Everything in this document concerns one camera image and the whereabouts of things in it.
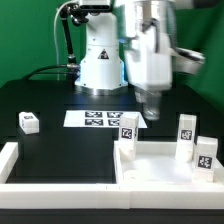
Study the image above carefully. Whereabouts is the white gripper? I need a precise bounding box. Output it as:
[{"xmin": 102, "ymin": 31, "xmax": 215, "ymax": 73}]
[{"xmin": 124, "ymin": 19, "xmax": 172, "ymax": 121}]

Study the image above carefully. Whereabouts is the white square table top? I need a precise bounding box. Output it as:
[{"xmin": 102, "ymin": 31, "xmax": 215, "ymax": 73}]
[{"xmin": 113, "ymin": 140, "xmax": 224, "ymax": 185}]

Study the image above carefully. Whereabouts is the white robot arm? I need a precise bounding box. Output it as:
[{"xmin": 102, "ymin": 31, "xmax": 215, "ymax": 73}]
[{"xmin": 57, "ymin": 0, "xmax": 205, "ymax": 120}]

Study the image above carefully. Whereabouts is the fiducial marker sheet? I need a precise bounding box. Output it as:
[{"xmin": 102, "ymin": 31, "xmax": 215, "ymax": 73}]
[{"xmin": 63, "ymin": 110, "xmax": 148, "ymax": 129}]

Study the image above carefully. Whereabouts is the white U-shaped obstacle fence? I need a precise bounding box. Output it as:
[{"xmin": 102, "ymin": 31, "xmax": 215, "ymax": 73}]
[{"xmin": 0, "ymin": 142, "xmax": 224, "ymax": 209}]

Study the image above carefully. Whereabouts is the black cable on table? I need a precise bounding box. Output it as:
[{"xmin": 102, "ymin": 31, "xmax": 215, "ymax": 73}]
[{"xmin": 21, "ymin": 63, "xmax": 81, "ymax": 81}]

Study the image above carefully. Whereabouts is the grey hose at robot base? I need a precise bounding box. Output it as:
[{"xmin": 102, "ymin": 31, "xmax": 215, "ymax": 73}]
[{"xmin": 53, "ymin": 0, "xmax": 76, "ymax": 66}]

